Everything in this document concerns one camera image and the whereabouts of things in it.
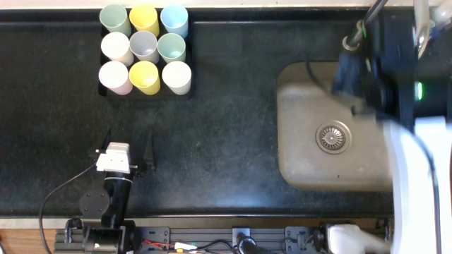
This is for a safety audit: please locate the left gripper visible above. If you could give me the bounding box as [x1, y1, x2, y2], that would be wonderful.
[88, 128, 157, 178]

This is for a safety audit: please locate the white cup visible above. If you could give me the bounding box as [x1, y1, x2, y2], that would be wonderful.
[161, 61, 193, 97]

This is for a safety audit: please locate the yellow cup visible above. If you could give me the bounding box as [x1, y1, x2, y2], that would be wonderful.
[128, 60, 162, 97]
[129, 4, 160, 38]

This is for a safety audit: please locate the pink cup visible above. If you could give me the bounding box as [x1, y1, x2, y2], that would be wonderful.
[100, 31, 136, 68]
[97, 60, 134, 97]

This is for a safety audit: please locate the grey cup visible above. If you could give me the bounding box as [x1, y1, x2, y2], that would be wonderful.
[129, 30, 161, 66]

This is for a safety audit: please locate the green cup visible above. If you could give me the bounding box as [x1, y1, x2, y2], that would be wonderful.
[99, 4, 133, 37]
[157, 32, 187, 64]

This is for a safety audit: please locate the black tray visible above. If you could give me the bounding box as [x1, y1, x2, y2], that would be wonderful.
[97, 20, 194, 101]

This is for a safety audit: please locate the blue cup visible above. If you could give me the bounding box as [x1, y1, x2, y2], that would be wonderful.
[160, 5, 190, 40]

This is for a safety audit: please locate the steel sink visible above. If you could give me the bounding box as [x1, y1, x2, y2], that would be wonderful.
[276, 61, 396, 193]

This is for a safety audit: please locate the steel tap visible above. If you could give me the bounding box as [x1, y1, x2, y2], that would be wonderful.
[341, 0, 432, 60]

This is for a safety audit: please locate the blue soap bottle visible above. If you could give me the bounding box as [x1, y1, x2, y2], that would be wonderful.
[427, 0, 452, 40]

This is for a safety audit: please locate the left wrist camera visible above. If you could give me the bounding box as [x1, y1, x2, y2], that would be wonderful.
[95, 141, 131, 175]

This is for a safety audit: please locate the mounting rail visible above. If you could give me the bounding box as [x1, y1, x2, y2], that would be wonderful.
[52, 219, 393, 254]

